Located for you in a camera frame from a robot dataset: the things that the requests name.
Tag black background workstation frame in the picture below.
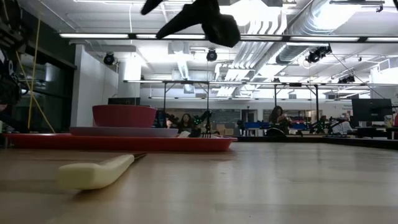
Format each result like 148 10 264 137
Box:
257 82 371 131
123 80 212 134

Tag black hanging camera rig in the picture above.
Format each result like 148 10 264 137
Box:
305 44 333 65

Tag silver ventilation duct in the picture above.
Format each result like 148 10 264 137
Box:
275 0 371 65

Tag lavender plate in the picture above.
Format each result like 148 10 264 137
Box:
68 126 179 138

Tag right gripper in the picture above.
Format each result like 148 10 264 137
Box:
140 0 242 49

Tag cardboard box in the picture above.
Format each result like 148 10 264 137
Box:
216 124 234 136

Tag blue storage bins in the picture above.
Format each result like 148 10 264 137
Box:
244 121 274 130

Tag yellow extension cable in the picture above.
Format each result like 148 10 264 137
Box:
15 18 56 134

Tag black computer monitor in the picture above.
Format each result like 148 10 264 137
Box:
351 98 393 123

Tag person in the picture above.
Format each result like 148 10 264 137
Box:
269 105 292 134
177 113 196 135

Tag magenta bowl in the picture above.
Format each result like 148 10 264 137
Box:
91 104 158 128

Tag cream utensil handle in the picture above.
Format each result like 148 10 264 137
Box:
57 152 147 190

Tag black background screen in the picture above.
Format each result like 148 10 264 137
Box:
108 97 141 106

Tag red plastic tray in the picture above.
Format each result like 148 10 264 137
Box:
3 133 238 153

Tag overhead light bar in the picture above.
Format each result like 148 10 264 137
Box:
58 32 398 43

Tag black aluminium table frame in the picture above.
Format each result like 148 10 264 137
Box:
234 135 398 151

